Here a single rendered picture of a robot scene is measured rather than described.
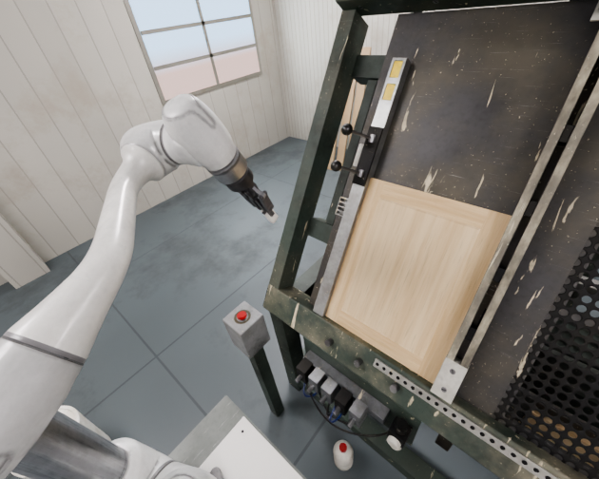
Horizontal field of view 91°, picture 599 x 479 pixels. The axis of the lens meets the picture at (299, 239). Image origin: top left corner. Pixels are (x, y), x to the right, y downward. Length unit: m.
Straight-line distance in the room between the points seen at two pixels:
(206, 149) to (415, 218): 0.68
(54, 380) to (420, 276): 0.91
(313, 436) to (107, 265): 1.63
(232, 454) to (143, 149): 0.96
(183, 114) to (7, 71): 3.13
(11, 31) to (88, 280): 3.34
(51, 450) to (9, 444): 0.29
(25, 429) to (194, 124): 0.52
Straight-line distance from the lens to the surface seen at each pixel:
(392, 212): 1.05
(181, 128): 0.66
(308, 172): 1.20
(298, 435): 1.98
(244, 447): 1.20
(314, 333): 1.24
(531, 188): 0.94
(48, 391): 0.50
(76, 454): 0.84
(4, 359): 0.50
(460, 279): 1.01
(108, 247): 0.55
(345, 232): 1.10
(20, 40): 3.76
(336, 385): 1.22
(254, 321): 1.20
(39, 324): 0.51
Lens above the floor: 1.88
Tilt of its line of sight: 39 degrees down
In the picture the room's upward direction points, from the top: 8 degrees counter-clockwise
